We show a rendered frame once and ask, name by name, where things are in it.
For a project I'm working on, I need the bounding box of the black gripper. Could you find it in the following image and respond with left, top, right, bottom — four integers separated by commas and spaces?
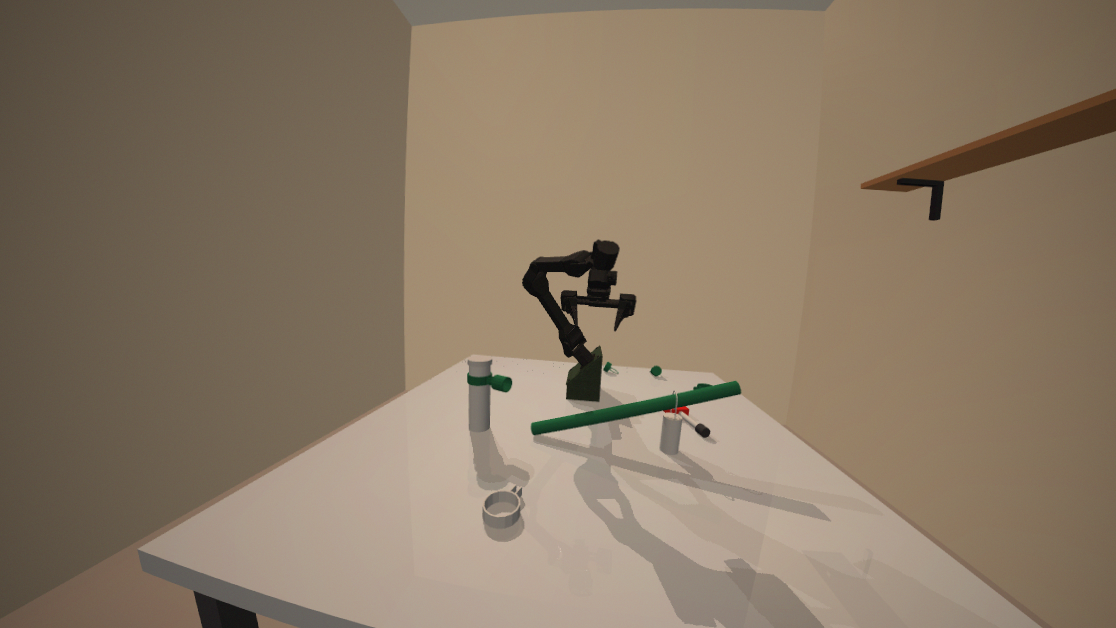
561, 289, 637, 332

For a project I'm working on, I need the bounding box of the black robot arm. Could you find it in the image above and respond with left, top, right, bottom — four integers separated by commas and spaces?
522, 239, 620, 369

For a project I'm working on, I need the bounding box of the green cylindrical rod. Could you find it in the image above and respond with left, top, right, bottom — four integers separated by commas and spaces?
530, 381, 742, 435

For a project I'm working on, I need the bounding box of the grey cylinder with wire hook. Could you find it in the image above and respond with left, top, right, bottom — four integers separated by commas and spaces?
660, 392, 682, 455

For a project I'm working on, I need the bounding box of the green cup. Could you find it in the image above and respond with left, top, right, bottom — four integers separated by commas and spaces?
466, 371, 512, 392

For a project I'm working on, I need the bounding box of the grey metal ring with two small tabs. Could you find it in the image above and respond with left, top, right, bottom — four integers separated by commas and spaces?
482, 484, 522, 529

